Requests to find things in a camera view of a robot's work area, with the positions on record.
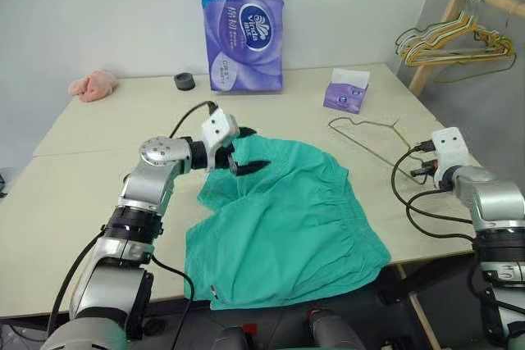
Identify pink plush toy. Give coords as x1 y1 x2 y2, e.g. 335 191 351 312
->
67 69 120 103

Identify dark green wire hanger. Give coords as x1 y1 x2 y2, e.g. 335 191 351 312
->
394 17 465 57

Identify small purple tissue box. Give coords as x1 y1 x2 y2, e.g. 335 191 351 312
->
322 67 371 115

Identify bare wire hanger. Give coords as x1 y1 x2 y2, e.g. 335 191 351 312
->
328 116 436 185

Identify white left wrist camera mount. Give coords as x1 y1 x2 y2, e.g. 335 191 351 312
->
200 107 240 173

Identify wooden clothes rack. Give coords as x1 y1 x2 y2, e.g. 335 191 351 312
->
395 0 525 350

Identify large purple tissue pack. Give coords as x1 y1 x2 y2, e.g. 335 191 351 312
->
200 0 285 93

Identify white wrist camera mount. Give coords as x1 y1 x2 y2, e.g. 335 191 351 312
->
430 125 473 188
200 107 240 173

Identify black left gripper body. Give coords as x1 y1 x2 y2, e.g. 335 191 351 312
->
213 133 248 175

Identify green shorts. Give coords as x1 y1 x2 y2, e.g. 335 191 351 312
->
183 136 392 311

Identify grey rounded robot knee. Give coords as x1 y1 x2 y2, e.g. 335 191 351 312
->
304 307 367 350
208 325 252 350

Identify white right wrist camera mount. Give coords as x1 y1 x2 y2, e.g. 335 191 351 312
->
430 125 473 188

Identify hangers on wooden rack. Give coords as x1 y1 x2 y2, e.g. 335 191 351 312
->
399 0 500 62

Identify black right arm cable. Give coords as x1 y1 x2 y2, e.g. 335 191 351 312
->
390 142 477 243

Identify black metal table leg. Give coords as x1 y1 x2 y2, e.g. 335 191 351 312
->
377 250 479 307

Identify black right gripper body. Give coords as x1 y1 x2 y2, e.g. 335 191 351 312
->
410 159 438 178

